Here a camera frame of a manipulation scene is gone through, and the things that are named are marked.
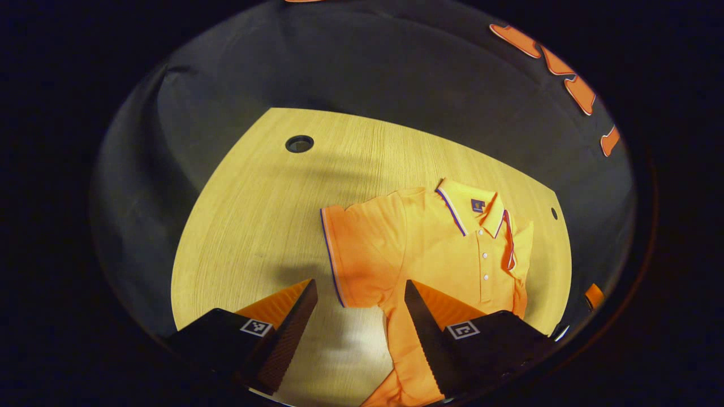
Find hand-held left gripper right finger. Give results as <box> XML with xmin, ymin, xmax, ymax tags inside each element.
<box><xmin>404</xmin><ymin>279</ymin><xmax>558</xmax><ymax>399</ymax></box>

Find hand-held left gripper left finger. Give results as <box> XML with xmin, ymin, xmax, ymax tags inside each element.
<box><xmin>167</xmin><ymin>278</ymin><xmax>318</xmax><ymax>396</ymax></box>

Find orange T-shirt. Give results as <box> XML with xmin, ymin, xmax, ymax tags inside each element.
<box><xmin>320</xmin><ymin>177</ymin><xmax>535</xmax><ymax>407</ymax></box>

